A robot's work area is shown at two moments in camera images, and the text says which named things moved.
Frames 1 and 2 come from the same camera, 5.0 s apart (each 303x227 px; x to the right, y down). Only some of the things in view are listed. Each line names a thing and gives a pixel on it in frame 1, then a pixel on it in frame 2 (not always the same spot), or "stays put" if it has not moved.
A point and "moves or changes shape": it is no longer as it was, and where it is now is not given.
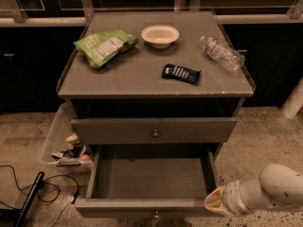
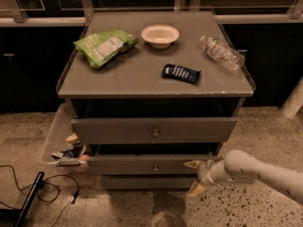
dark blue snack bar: x=179 y=73 stays put
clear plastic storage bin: x=62 y=148 stays put
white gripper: x=233 y=195 → x=204 y=173
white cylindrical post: x=294 y=100 stays put
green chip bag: x=99 y=47 stays put
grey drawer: x=148 y=181 moves or changes shape
